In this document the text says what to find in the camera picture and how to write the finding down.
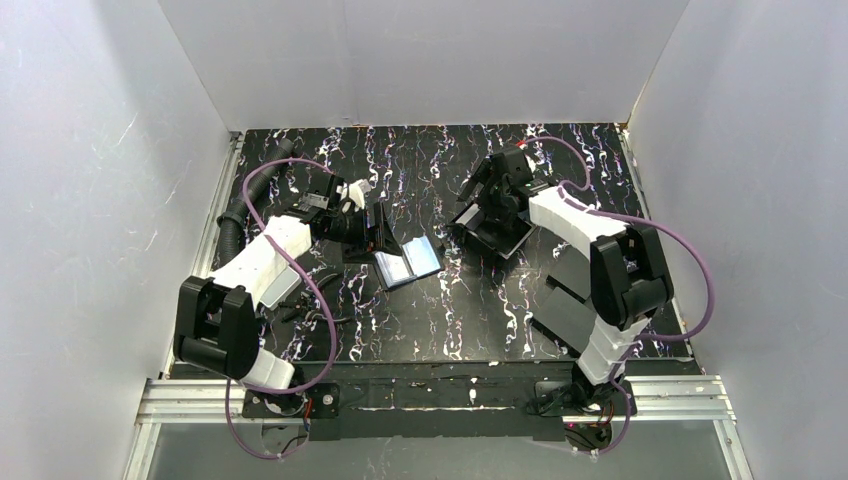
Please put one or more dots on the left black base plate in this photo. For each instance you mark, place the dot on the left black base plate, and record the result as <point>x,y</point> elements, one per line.
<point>291,401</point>

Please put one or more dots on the black pliers tool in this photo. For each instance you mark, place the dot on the black pliers tool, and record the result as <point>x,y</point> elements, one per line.
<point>304,303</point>

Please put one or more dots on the aluminium frame rail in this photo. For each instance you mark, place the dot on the aluminium frame rail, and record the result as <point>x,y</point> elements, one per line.
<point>454,427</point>

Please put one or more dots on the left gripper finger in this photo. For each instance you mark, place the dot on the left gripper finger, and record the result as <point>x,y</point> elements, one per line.
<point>358,254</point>
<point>384,240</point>

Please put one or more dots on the grey flat card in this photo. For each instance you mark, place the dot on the grey flat card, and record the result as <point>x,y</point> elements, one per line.
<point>280,288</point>

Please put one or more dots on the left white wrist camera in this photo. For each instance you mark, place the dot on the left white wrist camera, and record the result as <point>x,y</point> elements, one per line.
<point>353,196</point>

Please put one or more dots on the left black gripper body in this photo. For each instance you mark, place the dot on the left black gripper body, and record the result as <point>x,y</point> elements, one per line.
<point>374,229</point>

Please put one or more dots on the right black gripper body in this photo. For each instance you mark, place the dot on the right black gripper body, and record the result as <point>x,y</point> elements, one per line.
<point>488,216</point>

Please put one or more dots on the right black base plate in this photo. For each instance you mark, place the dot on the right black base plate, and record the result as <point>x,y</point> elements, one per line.
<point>562,398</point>

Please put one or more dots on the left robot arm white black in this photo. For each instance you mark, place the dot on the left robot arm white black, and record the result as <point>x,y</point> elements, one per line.
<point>217,326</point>

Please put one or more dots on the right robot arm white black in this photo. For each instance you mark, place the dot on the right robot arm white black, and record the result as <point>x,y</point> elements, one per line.
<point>628,274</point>

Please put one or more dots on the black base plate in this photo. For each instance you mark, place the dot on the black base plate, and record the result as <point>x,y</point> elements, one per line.
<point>562,398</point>
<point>291,401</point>

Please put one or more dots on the black plastic tray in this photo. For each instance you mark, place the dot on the black plastic tray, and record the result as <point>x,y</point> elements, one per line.
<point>492,237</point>

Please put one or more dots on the black tray lid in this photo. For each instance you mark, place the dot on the black tray lid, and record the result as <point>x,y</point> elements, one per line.
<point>565,314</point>

